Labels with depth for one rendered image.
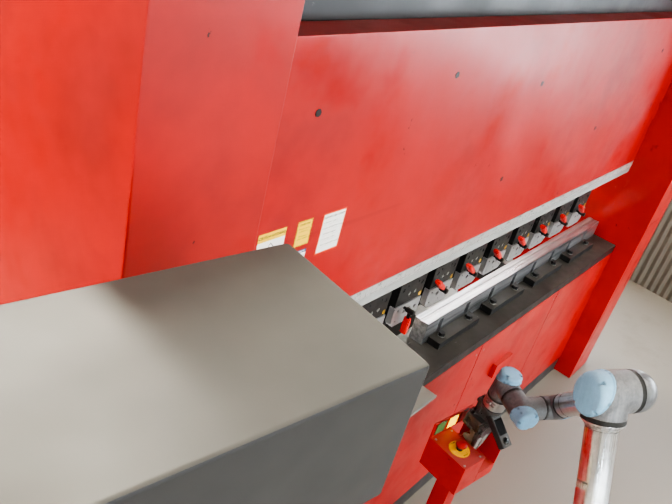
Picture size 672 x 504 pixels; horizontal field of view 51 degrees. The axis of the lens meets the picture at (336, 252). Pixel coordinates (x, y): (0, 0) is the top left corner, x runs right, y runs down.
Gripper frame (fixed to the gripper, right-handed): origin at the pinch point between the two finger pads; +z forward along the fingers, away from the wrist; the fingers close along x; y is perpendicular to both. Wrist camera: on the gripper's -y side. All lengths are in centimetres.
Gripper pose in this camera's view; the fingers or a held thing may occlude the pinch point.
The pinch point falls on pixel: (474, 449)
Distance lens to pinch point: 255.3
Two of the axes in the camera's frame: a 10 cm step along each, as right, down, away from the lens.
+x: -7.4, 1.8, -6.5
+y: -6.1, -5.8, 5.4
